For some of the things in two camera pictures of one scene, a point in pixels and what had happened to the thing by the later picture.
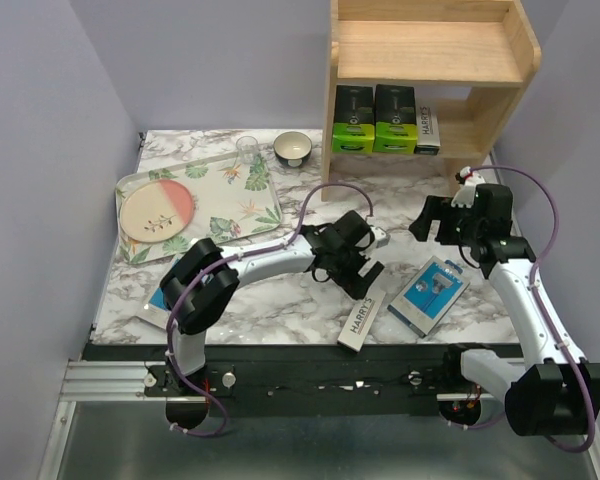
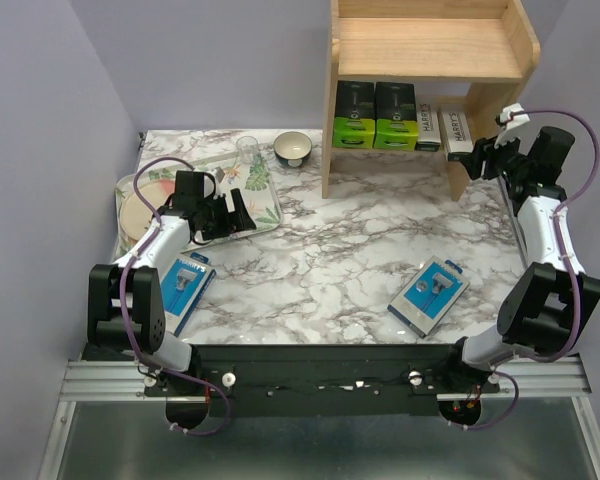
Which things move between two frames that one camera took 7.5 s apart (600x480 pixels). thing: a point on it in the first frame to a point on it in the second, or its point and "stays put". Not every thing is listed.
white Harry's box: (428, 130) stays put
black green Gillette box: (354, 121) stays put
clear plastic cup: (247, 147) stays put
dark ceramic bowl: (292, 148) stays put
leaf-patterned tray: (231, 199) stays put
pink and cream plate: (156, 210) stays put
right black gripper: (439, 208) to (484, 152)
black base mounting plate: (304, 380) stays put
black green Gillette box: (395, 120) stays put
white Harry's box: (361, 319) to (456, 132)
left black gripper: (353, 283) to (233, 221)
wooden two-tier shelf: (473, 57) to (328, 151)
